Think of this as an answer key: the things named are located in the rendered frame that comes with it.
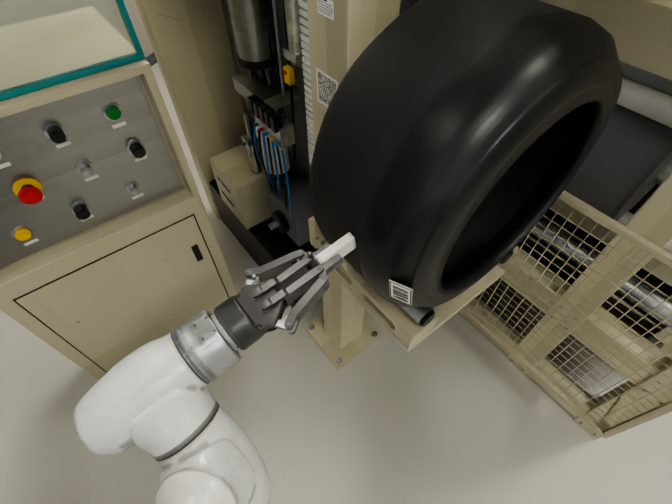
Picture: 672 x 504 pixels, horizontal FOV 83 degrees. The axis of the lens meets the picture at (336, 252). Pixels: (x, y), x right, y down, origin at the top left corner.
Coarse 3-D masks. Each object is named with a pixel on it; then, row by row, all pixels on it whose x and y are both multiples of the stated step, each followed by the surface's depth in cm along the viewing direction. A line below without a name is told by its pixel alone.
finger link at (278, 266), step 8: (288, 256) 59; (296, 256) 59; (272, 264) 59; (280, 264) 59; (288, 264) 59; (248, 272) 58; (256, 272) 58; (264, 272) 58; (272, 272) 59; (280, 272) 60; (264, 280) 60
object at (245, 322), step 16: (272, 288) 57; (224, 304) 53; (240, 304) 53; (256, 304) 55; (224, 320) 52; (240, 320) 52; (256, 320) 54; (272, 320) 54; (240, 336) 52; (256, 336) 53
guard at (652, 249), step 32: (608, 224) 88; (544, 256) 108; (576, 288) 104; (480, 320) 148; (512, 320) 132; (512, 352) 140; (544, 352) 127; (544, 384) 134; (640, 384) 103; (608, 416) 118; (640, 416) 107
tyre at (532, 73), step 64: (448, 0) 53; (512, 0) 52; (384, 64) 52; (448, 64) 48; (512, 64) 45; (576, 64) 47; (320, 128) 62; (384, 128) 51; (448, 128) 46; (512, 128) 46; (576, 128) 77; (320, 192) 63; (384, 192) 52; (448, 192) 48; (512, 192) 92; (384, 256) 57; (448, 256) 58
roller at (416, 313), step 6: (408, 312) 84; (414, 312) 83; (420, 312) 82; (426, 312) 82; (432, 312) 82; (414, 318) 83; (420, 318) 82; (426, 318) 81; (432, 318) 84; (420, 324) 82; (426, 324) 84
